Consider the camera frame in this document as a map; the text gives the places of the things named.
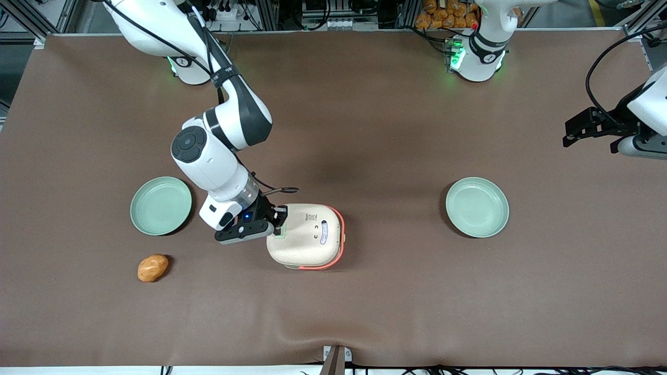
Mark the grey metal table bracket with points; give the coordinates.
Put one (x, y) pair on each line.
(336, 359)

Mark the brown potato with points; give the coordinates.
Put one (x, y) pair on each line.
(152, 267)

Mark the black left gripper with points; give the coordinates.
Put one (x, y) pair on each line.
(614, 121)

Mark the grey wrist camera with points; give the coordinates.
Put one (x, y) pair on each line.
(245, 233)
(643, 148)

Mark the pale green round plate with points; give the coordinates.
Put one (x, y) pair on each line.
(160, 205)
(477, 207)

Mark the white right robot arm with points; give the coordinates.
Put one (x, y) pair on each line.
(208, 161)

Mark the aluminium frame post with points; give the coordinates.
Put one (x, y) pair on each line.
(643, 15)
(31, 18)

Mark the brown table cover sheet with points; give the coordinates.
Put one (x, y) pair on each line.
(365, 130)

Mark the pile of orange round items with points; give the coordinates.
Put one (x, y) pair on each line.
(443, 15)

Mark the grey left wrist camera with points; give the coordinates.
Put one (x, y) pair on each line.
(643, 148)

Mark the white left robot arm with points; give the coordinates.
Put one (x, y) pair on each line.
(484, 52)

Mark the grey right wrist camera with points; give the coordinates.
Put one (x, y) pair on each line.
(245, 233)

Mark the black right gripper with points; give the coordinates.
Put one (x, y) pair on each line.
(266, 207)

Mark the white power strip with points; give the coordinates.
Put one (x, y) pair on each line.
(225, 10)

